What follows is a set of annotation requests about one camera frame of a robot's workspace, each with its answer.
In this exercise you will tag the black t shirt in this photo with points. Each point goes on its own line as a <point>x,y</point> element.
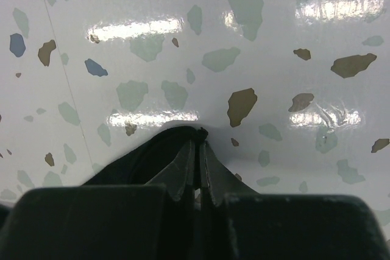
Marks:
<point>147,160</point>

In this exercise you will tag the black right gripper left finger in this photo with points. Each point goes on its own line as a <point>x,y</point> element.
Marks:
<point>138,221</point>

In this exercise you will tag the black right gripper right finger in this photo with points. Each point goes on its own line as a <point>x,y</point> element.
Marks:
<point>240,223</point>

